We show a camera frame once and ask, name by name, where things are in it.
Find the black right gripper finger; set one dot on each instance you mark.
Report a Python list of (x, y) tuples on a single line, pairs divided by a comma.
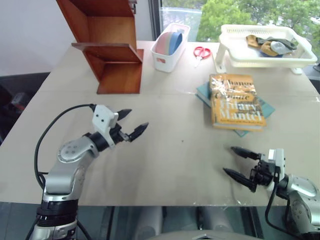
[(241, 179), (246, 152)]

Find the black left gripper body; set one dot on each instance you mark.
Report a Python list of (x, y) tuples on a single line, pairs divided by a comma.
[(117, 133)]

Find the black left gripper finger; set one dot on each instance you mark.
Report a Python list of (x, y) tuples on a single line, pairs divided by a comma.
[(124, 113), (138, 130)]

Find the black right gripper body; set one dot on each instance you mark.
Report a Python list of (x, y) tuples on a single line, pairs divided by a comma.
[(265, 172)]

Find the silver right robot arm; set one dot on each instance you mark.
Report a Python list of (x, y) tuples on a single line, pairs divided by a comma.
[(301, 191)]

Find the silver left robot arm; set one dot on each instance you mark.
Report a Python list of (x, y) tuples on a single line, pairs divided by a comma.
[(62, 180)]

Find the yellow Hilary Mantel book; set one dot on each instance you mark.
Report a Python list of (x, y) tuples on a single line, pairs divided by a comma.
[(236, 105)]

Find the teal book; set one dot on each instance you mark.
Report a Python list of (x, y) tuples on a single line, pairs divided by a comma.
[(268, 108)]

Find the brown wooden bookshelf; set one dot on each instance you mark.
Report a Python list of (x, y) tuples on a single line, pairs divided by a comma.
[(110, 27)]

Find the white plastic storage bin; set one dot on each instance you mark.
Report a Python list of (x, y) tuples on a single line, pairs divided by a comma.
[(166, 62)]

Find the pink plastic plate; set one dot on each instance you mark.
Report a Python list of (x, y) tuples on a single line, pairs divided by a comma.
[(163, 42)]

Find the blue plastic plate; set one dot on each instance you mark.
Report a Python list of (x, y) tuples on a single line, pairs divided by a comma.
[(176, 42)]

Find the white plastic rack tray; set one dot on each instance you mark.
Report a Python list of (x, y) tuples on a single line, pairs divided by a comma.
[(240, 58)]

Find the blue cloth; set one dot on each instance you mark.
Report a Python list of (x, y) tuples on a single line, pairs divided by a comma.
[(265, 54)]

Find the black object beside table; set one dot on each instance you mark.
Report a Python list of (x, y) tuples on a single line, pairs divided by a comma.
[(312, 72)]

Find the mustard yellow sock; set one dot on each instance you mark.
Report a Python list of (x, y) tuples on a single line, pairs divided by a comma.
[(266, 48)]

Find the dark bulky furniture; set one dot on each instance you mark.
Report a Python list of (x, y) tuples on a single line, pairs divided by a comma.
[(15, 100)]

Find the grey sock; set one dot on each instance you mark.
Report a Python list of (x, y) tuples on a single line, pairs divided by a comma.
[(279, 47)]

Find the brown sock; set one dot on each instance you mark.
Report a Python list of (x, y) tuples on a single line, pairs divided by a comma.
[(252, 41)]

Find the olive green sock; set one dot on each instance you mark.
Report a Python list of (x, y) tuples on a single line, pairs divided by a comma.
[(287, 43)]

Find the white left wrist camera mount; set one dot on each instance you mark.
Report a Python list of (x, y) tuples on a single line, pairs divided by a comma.
[(102, 118)]

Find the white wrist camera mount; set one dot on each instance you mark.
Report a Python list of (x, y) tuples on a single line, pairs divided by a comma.
[(102, 118), (278, 156)]

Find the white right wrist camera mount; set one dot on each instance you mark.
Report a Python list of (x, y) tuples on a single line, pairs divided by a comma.
[(278, 156)]

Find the dark window frame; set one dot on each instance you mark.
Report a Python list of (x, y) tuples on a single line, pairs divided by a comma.
[(155, 20)]

